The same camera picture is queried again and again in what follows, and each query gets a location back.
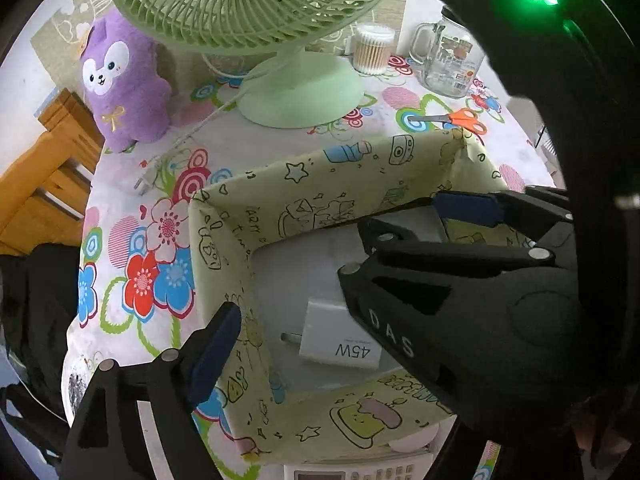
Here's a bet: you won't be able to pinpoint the white fan cable with plug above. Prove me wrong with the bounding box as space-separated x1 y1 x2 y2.
134 67 261 196

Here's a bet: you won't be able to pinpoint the dark cloth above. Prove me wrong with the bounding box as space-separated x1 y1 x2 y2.
0 242 83 461

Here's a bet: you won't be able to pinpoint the white rounded dome device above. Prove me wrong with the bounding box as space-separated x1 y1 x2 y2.
389 432 441 453

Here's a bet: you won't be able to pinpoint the wooden chair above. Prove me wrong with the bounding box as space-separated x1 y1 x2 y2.
0 87 106 256

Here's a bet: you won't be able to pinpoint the green desk fan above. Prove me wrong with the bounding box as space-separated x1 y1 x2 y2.
105 0 413 130

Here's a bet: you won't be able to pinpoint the orange handled scissors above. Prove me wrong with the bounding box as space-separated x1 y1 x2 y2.
407 108 487 135

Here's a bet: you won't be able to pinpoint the cotton swab container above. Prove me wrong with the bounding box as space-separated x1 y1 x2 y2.
352 24 396 75

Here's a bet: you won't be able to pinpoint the white remote control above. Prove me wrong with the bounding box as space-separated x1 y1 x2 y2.
284 454 435 480

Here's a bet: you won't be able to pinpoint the glass jar with handle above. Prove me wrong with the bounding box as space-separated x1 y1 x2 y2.
410 6 485 98

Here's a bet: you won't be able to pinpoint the white charger adapter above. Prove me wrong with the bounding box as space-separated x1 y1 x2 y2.
280 300 383 370

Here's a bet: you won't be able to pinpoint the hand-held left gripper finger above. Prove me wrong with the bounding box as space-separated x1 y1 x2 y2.
60 303 243 480

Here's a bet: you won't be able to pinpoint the yellow-green patterned storage box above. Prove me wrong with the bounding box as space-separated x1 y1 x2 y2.
187 130 521 466

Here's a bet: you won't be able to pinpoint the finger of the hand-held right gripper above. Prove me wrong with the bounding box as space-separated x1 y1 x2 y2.
432 186 576 241
337 215 558 411

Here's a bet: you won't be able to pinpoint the purple plush toy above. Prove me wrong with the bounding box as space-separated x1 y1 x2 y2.
80 10 173 153

